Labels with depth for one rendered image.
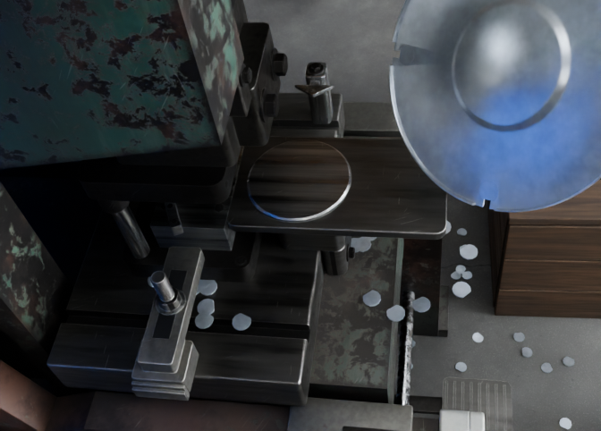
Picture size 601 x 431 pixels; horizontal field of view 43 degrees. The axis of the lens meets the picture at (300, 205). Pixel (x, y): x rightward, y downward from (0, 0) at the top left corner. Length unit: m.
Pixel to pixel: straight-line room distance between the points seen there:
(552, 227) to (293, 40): 1.14
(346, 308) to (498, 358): 0.74
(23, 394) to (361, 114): 0.61
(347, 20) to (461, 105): 1.55
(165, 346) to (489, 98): 0.43
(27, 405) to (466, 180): 0.59
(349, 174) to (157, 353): 0.30
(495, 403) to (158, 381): 0.74
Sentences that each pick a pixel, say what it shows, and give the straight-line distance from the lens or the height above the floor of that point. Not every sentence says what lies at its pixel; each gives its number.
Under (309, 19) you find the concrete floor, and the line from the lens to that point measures 2.37.
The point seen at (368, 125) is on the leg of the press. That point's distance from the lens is 1.14.
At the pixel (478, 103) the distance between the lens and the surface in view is 0.80.
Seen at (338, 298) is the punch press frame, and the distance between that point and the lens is 0.96.
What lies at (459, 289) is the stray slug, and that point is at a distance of 0.96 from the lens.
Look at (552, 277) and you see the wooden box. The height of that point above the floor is 0.16.
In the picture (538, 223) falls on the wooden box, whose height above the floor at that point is 0.33.
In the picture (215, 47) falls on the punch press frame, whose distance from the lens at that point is 0.56.
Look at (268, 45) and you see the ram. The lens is 0.79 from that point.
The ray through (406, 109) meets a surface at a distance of 0.86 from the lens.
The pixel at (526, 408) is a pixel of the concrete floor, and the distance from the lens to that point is 1.61.
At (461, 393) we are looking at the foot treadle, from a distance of 1.43.
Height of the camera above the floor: 1.47
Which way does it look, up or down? 52 degrees down
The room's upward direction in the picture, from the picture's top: 11 degrees counter-clockwise
